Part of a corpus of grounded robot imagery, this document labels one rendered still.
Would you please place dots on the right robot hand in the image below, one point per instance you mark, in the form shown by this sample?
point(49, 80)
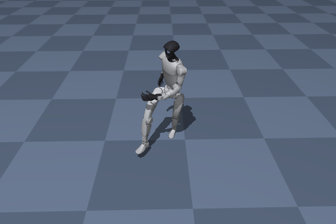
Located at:
point(160, 80)

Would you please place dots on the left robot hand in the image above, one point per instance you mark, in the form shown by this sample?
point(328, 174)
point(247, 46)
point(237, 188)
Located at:
point(149, 97)

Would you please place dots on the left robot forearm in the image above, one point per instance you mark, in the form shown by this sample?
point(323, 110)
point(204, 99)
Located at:
point(168, 94)

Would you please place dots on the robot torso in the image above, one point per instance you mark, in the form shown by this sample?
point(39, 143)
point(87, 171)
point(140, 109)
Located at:
point(170, 73)

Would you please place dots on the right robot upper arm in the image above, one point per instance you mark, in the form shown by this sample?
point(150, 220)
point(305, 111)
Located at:
point(162, 55)

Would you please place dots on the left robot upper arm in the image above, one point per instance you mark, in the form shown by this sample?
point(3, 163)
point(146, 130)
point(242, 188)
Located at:
point(181, 73)

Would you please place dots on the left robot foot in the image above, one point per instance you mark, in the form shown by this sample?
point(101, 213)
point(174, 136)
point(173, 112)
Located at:
point(172, 133)

